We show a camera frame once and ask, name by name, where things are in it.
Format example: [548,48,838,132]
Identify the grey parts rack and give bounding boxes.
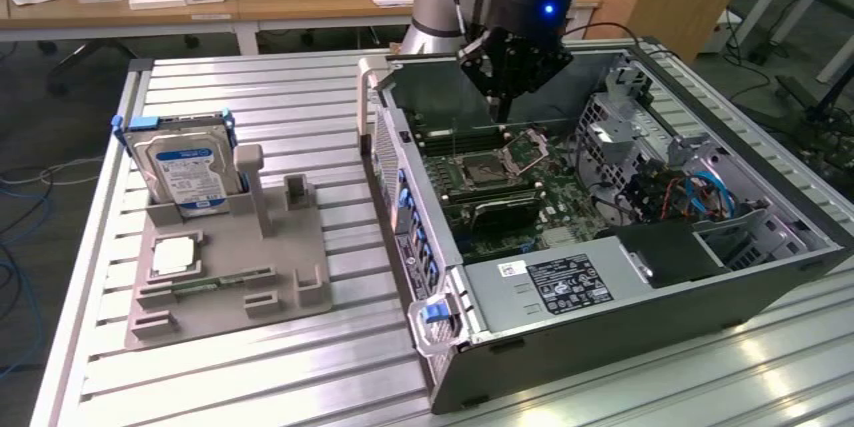
[124,143,333,352]

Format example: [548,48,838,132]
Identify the white floor cable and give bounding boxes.
[0,155,102,187]

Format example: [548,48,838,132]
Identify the blue wire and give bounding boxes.
[689,170,738,222]

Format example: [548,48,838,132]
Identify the CPU socket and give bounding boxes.
[457,151,516,192]

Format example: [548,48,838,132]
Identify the open black PC case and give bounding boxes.
[357,36,854,416]

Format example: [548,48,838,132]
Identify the hard disk in blue caddy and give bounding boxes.
[109,109,242,221]

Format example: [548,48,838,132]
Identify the metal disk bay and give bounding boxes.
[691,204,806,274]

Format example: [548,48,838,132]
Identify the metal socket cover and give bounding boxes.
[501,125,556,169]

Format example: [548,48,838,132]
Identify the GPU graphics card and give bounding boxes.
[459,193,544,235]

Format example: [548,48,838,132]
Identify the grey power supply unit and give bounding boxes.
[457,236,653,337]

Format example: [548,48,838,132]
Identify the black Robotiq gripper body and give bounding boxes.
[484,0,581,74]

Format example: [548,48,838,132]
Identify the red wire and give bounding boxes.
[655,177,696,222]

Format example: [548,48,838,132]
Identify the black drive bay box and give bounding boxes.
[613,223,734,289]

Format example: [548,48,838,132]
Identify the black cable loop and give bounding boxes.
[563,21,675,61]

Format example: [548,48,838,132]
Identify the green RAM stick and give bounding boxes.
[170,273,252,294]

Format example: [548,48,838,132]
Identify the blue floor cable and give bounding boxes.
[0,185,52,381]

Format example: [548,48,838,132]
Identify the green motherboard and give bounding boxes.
[405,111,605,268]

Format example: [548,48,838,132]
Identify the silver CPU chip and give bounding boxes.
[150,239,198,273]

